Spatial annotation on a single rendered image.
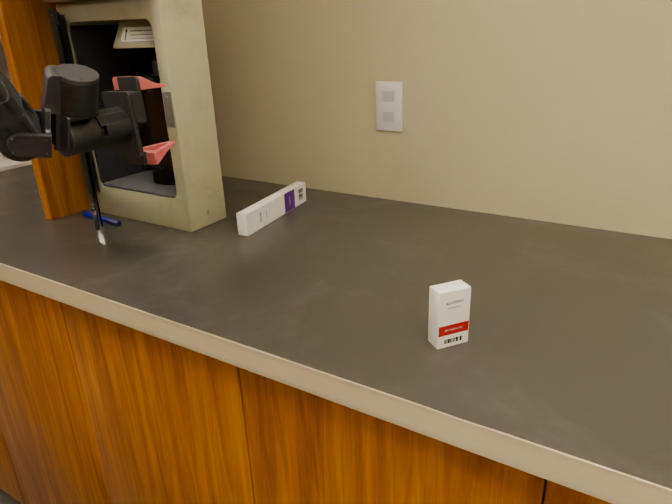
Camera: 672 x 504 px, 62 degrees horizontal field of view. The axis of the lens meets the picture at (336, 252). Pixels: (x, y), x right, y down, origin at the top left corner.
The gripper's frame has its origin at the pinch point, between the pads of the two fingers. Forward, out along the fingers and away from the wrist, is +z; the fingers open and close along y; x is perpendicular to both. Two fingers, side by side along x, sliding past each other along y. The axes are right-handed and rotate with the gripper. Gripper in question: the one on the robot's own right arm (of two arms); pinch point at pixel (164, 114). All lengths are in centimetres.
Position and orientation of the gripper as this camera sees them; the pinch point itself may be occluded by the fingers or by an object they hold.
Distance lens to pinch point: 103.4
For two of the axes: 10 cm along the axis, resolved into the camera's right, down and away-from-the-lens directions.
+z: 5.4, -3.6, 7.6
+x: -8.4, -1.5, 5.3
